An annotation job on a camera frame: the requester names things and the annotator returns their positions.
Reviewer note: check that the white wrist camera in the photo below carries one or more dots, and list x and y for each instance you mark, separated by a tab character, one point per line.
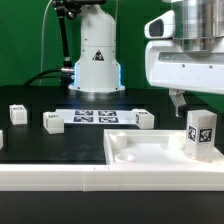
162	27

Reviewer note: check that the white fiducial marker sheet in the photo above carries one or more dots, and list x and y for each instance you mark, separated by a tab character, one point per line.
79	116

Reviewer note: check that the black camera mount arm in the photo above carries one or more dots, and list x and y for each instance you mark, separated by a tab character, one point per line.
70	9

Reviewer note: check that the white U-shaped fence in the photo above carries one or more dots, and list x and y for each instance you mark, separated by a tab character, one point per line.
111	177

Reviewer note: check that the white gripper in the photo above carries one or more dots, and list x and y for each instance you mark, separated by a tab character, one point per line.
168	66

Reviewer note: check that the white square table top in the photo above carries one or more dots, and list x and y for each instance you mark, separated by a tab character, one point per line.
150	147

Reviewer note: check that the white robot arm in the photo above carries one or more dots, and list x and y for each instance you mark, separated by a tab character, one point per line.
185	51

